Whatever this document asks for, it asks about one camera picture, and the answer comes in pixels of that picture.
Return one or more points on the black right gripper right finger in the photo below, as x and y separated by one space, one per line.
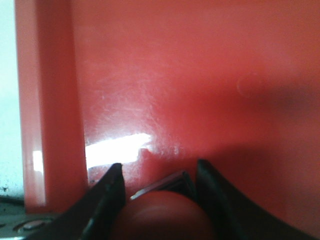
233 215

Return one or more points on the red plastic tray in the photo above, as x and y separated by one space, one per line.
159 84

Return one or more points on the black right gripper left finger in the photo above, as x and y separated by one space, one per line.
92 217

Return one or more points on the red mushroom push button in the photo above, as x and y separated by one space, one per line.
164 210

